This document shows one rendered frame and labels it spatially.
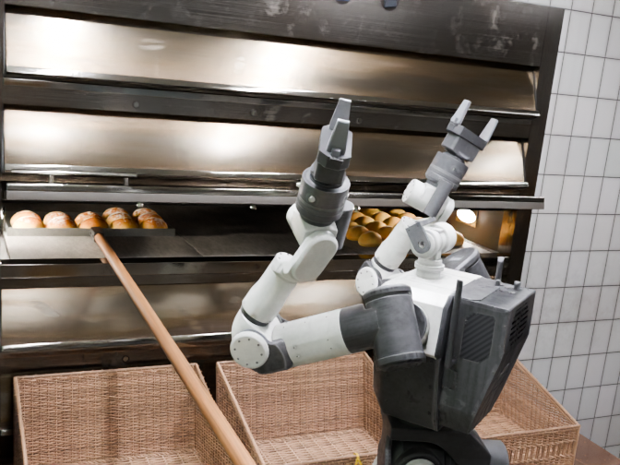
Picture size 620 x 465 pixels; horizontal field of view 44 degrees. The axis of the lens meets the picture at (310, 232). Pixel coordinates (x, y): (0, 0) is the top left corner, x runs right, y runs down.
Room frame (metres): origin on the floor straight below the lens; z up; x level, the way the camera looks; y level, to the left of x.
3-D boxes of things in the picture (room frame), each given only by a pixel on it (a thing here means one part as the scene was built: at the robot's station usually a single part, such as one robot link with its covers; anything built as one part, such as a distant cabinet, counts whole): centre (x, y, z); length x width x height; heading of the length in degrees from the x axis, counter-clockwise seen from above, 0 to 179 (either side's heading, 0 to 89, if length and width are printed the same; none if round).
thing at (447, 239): (1.62, -0.27, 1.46); 0.10 x 0.07 x 0.09; 150
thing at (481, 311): (1.58, -0.32, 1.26); 0.34 x 0.30 x 0.36; 150
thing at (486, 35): (2.50, 0.06, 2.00); 1.80 x 0.08 x 0.21; 116
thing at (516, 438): (2.50, -0.62, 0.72); 0.56 x 0.49 x 0.28; 114
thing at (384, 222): (3.12, -0.28, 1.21); 0.61 x 0.48 x 0.06; 26
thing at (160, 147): (2.48, 0.05, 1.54); 1.79 x 0.11 x 0.19; 116
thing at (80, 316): (2.48, 0.05, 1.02); 1.79 x 0.11 x 0.19; 116
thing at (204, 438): (1.98, 0.46, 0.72); 0.56 x 0.49 x 0.28; 116
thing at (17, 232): (2.68, 0.80, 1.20); 0.55 x 0.36 x 0.03; 115
